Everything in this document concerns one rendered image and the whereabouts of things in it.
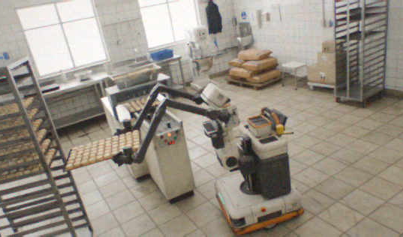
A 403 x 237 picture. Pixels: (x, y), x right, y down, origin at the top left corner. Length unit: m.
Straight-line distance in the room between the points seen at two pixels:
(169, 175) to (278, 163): 1.17
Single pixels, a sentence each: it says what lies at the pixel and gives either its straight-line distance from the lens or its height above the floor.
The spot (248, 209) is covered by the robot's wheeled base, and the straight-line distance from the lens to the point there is 2.83.
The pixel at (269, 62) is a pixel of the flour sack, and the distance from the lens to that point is 6.76.
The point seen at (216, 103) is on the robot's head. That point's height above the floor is 1.21.
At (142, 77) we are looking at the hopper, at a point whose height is 1.25.
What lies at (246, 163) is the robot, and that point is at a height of 0.66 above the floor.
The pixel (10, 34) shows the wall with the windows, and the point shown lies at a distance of 6.73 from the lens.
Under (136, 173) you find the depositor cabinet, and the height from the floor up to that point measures 0.14.
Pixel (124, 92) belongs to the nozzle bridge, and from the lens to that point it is 3.73.
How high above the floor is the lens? 2.03
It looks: 22 degrees down
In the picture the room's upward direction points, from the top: 10 degrees counter-clockwise
